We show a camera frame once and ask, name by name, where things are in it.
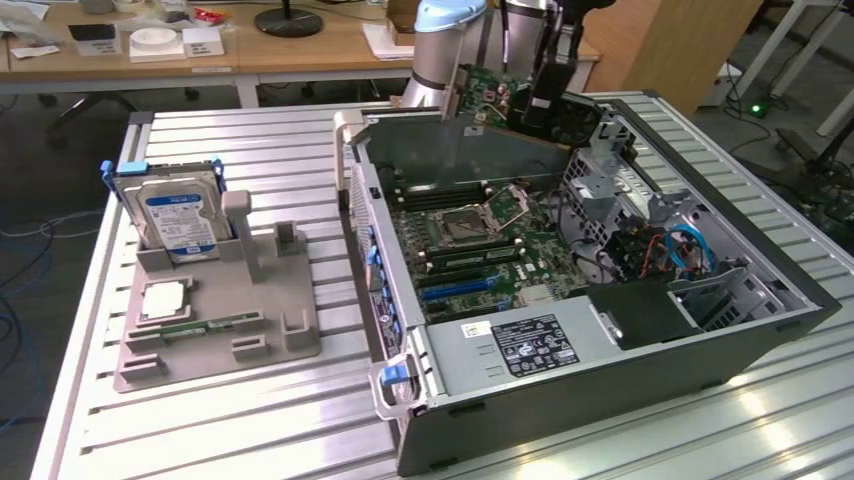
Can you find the metal socket cover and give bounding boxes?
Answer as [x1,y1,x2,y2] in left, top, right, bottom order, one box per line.
[483,183,535,226]

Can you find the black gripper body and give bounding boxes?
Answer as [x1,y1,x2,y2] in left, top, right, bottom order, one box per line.
[560,0,619,14]

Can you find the black floor equipment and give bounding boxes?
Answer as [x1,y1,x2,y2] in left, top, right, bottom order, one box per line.
[773,127,854,221]

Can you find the black open PC case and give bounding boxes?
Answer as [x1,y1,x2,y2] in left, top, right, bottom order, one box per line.
[331,97,843,479]

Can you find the hard disk blue label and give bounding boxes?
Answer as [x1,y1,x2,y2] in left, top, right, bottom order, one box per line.
[135,177,226,265]

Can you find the stack of white papers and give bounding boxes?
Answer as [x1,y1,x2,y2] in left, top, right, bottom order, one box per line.
[362,22,416,62]

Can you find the white labelled box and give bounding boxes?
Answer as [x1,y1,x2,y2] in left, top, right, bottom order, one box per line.
[180,27,224,59]

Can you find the wooden desk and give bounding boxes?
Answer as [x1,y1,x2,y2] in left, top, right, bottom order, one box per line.
[0,0,602,109]

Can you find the silver slanted disk bay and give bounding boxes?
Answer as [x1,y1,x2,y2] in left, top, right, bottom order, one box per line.
[666,264,799,334]

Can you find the clear plastic bag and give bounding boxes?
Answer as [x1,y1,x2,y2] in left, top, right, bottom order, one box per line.
[0,2,53,42]

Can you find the black round lamp base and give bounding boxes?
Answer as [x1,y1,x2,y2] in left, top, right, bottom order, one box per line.
[252,0,327,39]

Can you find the grey parts rack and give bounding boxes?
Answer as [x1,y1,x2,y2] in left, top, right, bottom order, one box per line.
[112,189,323,395]

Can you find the small cardboard box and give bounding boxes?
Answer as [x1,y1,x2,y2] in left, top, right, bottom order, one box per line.
[386,0,422,32]

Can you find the hard drive with blue label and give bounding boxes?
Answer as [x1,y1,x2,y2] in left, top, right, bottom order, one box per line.
[99,158,227,251]

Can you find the green expansion card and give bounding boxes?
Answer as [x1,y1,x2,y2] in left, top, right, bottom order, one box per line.
[439,62,604,150]

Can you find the white round container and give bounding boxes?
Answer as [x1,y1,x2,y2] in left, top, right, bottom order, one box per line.
[128,27,187,65]

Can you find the green RAM stick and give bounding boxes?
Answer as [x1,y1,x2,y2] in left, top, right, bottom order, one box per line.
[129,313,259,337]
[426,247,523,274]

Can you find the green motherboard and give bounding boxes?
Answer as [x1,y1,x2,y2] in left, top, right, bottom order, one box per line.
[386,179,592,324]

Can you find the CPU socket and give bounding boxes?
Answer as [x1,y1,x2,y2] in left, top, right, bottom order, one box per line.
[432,207,502,246]

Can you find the perforated silver disk bay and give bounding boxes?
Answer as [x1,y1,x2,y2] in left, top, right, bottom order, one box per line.
[559,147,693,226]

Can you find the white desk frame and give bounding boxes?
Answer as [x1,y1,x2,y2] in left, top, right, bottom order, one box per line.
[730,0,854,137]

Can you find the blue data wire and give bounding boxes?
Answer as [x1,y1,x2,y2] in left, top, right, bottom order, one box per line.
[666,224,721,277]

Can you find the wooden cabinet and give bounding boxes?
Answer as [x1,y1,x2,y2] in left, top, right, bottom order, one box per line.
[584,0,766,116]

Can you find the grey power supply unit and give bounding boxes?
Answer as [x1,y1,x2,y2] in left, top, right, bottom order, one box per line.
[407,294,626,397]

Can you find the silver CPU chip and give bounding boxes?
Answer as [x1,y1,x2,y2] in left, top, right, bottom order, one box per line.
[140,283,187,317]

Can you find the white box black lid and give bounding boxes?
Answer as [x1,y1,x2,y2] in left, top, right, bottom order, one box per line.
[67,23,125,57]

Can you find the blue floor cable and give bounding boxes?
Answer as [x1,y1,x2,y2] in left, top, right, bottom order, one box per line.
[0,219,59,431]

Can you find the black chair base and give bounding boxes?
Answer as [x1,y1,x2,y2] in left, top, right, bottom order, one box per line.
[39,92,139,147]

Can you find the white paper tag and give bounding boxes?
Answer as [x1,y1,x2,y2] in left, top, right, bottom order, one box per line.
[8,44,63,59]

